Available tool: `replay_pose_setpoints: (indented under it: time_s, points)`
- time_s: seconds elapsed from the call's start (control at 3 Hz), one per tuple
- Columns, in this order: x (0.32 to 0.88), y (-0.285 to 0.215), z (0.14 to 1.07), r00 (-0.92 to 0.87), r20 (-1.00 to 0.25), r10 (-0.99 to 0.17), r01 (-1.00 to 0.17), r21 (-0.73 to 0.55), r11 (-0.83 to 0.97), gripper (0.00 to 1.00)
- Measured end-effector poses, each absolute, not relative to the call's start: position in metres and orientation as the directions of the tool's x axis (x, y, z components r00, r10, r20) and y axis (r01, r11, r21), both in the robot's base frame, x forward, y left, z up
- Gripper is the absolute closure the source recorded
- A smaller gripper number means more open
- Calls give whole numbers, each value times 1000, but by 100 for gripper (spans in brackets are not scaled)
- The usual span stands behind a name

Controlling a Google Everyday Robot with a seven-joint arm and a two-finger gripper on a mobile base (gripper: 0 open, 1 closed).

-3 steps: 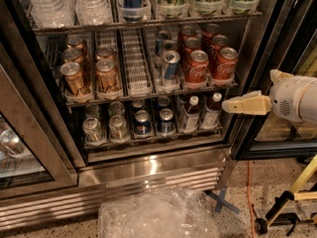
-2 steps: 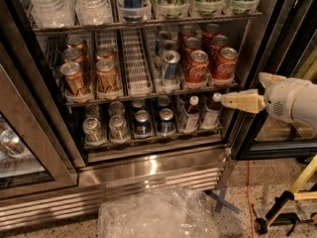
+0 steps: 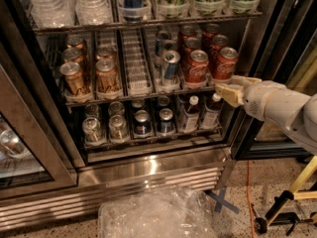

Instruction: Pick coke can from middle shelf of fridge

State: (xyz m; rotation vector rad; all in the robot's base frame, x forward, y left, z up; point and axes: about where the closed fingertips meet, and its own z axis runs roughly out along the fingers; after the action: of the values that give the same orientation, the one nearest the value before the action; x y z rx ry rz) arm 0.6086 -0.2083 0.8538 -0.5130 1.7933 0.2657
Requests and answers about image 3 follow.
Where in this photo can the front left gold can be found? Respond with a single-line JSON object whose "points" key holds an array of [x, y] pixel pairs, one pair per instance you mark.
{"points": [[74, 78]]}

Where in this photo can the left clear water bottle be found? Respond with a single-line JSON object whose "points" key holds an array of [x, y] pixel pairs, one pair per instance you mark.
{"points": [[53, 13]]}

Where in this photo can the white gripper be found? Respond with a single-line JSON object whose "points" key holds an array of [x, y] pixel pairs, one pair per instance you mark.
{"points": [[259, 98]]}

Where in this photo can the red bull can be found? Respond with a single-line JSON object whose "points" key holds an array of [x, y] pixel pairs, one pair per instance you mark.
{"points": [[132, 10]]}

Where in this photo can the blue silver can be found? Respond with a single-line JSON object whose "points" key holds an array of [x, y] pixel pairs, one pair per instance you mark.
{"points": [[170, 63], [161, 36], [168, 45]]}

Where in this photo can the stainless steel display fridge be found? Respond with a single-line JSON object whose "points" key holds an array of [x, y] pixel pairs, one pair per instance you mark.
{"points": [[200, 159]]}

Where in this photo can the back left clear can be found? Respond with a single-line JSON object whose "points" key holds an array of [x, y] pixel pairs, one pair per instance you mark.
{"points": [[93, 110]]}

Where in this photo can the yellow black wheeled stand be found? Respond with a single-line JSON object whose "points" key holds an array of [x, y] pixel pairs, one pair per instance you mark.
{"points": [[276, 217]]}

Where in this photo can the middle left gold can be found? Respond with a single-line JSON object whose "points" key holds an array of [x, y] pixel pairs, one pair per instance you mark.
{"points": [[74, 54]]}

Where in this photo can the clear plastic bin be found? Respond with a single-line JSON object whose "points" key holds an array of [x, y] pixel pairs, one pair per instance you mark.
{"points": [[173, 212]]}

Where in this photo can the left white cap bottle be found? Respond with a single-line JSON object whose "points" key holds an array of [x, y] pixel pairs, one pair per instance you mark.
{"points": [[189, 114]]}

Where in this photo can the front left clear can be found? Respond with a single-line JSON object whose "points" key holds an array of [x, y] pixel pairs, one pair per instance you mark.
{"points": [[91, 127]]}

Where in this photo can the white cap bottle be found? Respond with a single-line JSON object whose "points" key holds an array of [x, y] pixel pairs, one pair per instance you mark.
{"points": [[212, 105], [189, 114]]}

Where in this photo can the front right clear can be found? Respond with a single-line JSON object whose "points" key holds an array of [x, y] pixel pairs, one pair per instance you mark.
{"points": [[118, 127]]}

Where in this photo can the front right gold can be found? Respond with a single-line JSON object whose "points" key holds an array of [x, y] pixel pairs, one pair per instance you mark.
{"points": [[107, 76]]}

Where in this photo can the back blue silver can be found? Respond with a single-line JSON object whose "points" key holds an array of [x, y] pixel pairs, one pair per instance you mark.
{"points": [[161, 36]]}

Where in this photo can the right white cap bottle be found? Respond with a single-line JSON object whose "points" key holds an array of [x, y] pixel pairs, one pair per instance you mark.
{"points": [[212, 105]]}

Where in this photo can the middle blue silver can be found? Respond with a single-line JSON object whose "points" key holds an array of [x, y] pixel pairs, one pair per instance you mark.
{"points": [[168, 45]]}

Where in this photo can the back right pepsi can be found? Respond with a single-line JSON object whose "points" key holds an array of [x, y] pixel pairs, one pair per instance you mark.
{"points": [[162, 102]]}

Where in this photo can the front left pepsi can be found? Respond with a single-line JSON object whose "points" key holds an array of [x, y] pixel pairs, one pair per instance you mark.
{"points": [[142, 122]]}

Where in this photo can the clear water bottle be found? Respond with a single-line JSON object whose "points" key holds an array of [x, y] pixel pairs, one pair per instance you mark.
{"points": [[93, 12], [53, 13]]}

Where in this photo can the gold can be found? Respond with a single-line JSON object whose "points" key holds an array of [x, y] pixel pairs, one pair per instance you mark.
{"points": [[74, 54], [74, 78], [103, 53], [107, 76], [73, 41]]}

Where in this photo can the back right clear can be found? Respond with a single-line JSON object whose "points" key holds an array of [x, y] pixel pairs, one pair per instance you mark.
{"points": [[116, 108]]}

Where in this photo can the coke can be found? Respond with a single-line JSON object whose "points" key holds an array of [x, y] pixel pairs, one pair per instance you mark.
{"points": [[185, 32], [197, 63], [217, 44], [225, 63], [189, 45], [209, 31]]}

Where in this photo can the front blue silver can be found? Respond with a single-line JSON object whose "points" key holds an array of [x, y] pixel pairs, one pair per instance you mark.
{"points": [[170, 63]]}

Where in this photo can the back left pepsi can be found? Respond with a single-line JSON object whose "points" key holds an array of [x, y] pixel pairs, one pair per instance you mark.
{"points": [[137, 105]]}

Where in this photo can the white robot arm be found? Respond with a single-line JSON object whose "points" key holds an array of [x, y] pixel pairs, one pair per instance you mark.
{"points": [[293, 112]]}

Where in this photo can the right clear water bottle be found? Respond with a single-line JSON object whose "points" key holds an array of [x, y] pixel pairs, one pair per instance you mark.
{"points": [[93, 12]]}

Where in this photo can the back right gold can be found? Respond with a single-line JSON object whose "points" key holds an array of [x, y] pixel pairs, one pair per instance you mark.
{"points": [[103, 53]]}

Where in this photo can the right fridge glass door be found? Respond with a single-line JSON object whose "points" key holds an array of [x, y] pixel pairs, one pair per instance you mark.
{"points": [[271, 46]]}

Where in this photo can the front right pepsi can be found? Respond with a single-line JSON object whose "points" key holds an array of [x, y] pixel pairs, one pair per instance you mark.
{"points": [[165, 124]]}

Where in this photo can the clear can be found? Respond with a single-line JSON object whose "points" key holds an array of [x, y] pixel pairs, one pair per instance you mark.
{"points": [[93, 110], [118, 127], [91, 127], [116, 108]]}

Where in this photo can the pepsi can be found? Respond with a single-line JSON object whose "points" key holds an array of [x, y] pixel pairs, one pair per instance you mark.
{"points": [[162, 102], [165, 124], [137, 105], [142, 122]]}

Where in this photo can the blue tape cross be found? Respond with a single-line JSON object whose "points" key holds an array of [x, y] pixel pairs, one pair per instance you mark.
{"points": [[221, 201]]}

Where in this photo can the back left gold can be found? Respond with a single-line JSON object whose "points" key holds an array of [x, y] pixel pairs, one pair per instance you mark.
{"points": [[73, 41]]}

